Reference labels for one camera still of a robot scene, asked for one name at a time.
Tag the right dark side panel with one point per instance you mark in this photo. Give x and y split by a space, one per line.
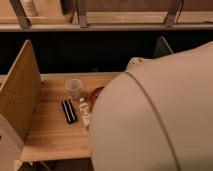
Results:
162 48

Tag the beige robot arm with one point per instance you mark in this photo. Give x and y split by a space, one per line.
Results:
157 116

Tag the black striped rectangular block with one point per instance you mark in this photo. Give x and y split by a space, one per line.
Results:
69 112

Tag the wooden back shelf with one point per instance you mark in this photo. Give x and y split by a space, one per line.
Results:
107 15

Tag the clear plastic cup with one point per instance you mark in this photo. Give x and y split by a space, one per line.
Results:
74 87

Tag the left wooden side panel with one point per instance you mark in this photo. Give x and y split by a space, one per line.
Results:
19 92

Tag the small white labelled bottle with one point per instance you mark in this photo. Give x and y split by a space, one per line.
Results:
85 111

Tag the orange brown bowl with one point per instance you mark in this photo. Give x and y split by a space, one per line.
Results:
94 95

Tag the white bottle on shelf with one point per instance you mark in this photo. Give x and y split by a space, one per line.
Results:
30 8

